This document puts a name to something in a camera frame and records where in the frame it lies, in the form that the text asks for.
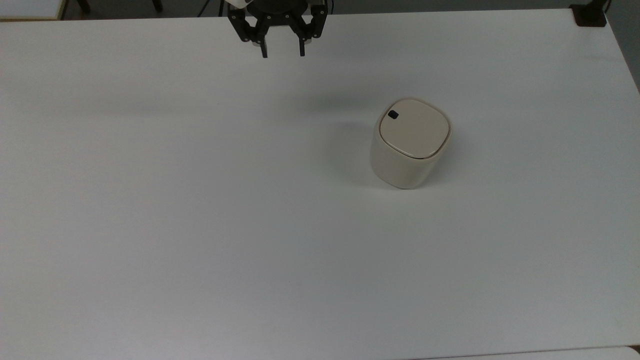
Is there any black table clamp mount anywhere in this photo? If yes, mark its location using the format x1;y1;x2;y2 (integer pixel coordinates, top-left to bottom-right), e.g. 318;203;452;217
569;0;612;28

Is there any white side table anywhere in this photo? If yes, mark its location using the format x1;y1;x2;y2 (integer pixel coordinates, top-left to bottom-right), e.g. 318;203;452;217
0;0;69;22

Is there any black cable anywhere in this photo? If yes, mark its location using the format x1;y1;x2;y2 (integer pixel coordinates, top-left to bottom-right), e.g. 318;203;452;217
196;0;226;18

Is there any beige trash bin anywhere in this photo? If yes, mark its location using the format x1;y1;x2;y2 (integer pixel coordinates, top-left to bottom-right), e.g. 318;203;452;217
369;98;454;190

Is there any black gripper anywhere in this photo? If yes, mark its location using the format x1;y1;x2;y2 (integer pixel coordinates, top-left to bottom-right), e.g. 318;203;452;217
227;0;329;59

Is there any beige trash bin lid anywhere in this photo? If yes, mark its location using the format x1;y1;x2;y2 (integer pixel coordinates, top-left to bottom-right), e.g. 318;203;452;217
378;98;451;160

